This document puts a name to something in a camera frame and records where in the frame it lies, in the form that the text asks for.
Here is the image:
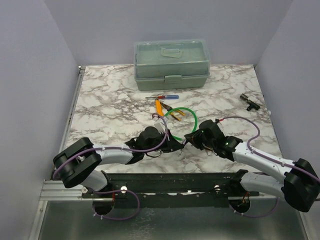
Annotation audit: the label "green cable lock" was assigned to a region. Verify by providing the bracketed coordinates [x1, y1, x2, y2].
[163, 106, 200, 145]

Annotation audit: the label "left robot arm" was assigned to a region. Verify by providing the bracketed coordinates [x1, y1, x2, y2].
[52, 126, 184, 198]

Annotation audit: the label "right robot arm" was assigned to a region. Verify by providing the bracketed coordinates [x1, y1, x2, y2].
[184, 120, 320, 213]

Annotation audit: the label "orange utility knife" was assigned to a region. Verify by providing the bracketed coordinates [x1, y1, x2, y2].
[155, 99, 164, 117]

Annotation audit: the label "blue red screwdriver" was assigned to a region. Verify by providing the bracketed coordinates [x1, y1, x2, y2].
[145, 94, 179, 100]

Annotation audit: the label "black small tool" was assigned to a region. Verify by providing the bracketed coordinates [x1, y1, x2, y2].
[240, 93, 261, 112]

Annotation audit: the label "green plastic toolbox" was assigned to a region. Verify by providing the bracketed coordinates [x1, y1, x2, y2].
[134, 39, 211, 91]

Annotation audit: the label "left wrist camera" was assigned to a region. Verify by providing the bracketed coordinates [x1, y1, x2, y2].
[154, 121, 166, 134]

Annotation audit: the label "yellow handled pliers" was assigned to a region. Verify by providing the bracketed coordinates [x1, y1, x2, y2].
[160, 102, 186, 121]

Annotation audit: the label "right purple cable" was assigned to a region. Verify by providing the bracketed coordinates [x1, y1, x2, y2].
[216, 116, 320, 218]

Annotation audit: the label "purple cable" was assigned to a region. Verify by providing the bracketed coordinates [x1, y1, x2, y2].
[216, 116, 320, 218]
[52, 112, 169, 221]

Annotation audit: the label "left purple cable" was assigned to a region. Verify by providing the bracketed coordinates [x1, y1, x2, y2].
[52, 112, 169, 221]

